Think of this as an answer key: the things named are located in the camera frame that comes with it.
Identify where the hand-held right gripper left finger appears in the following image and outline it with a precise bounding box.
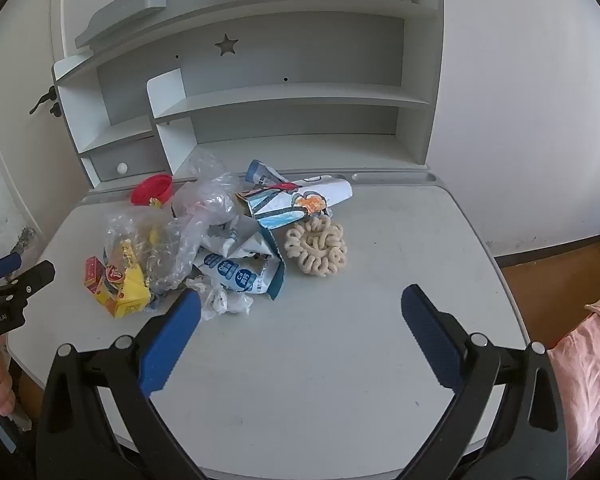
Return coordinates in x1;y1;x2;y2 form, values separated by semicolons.
35;287;216;480

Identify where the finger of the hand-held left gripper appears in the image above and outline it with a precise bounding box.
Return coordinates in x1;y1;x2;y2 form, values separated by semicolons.
0;251;25;283
0;260;57;311

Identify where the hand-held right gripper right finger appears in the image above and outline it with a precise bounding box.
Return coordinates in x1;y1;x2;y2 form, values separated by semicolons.
400;284;568;480

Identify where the red plastic cup lid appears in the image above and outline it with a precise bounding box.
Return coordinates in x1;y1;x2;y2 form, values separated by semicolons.
131;174;175;208

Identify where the illustrated paper carton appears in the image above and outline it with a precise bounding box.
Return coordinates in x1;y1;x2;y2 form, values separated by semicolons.
236;175;353;231

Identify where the small red box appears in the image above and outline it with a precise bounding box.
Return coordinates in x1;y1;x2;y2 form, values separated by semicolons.
84;256;109;291

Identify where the white crumpled wrapper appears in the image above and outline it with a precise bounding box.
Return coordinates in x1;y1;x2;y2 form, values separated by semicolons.
185;280;255;322

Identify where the yellow carton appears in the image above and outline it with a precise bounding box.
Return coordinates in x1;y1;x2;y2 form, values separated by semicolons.
94;240;153;320

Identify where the clear crumpled plastic bag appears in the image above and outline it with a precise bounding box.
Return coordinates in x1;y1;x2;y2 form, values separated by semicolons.
172;152;246;228
102;210;203;295

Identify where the grey drawer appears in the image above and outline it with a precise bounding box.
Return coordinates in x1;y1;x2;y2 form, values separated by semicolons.
82;132;173;193

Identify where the pink blanket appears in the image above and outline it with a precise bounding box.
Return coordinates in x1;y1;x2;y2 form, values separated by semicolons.
547;282;600;478

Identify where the blue torn pouch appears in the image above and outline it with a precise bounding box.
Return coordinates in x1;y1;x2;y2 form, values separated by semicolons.
245;160;290;191

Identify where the grey desk shelf unit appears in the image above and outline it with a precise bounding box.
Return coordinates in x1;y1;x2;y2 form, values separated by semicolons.
52;0;446;196

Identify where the beige knotted rope coaster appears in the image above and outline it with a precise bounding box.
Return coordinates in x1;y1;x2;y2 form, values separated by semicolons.
285;215;348;277

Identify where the black latch handle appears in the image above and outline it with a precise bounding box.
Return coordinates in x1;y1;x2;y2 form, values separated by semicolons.
29;86;62;117

